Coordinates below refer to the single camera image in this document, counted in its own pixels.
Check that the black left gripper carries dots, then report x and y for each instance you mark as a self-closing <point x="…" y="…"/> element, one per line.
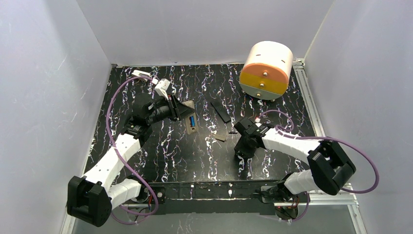
<point x="174" y="107"/>

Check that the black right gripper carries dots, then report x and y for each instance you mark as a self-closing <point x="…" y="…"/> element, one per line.
<point x="243" y="149"/>

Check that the white remote control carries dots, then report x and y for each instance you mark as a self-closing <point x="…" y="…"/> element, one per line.
<point x="190" y="130"/>

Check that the beige battery cover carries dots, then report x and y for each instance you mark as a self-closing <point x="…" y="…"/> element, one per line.
<point x="220" y="137"/>

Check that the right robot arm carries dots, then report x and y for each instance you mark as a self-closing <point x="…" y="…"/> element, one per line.
<point x="329" y="166"/>

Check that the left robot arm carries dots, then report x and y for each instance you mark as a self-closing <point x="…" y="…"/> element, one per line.
<point x="92" y="197"/>

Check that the small white clip object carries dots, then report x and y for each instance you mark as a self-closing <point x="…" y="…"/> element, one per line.
<point x="141" y="74"/>

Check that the pink orange cylindrical drawer box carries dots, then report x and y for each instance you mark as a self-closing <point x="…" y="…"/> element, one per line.
<point x="266" y="72"/>

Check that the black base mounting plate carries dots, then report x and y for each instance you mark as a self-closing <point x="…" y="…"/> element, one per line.
<point x="241" y="196"/>

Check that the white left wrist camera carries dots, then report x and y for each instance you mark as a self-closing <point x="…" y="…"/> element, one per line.
<point x="161" y="87"/>

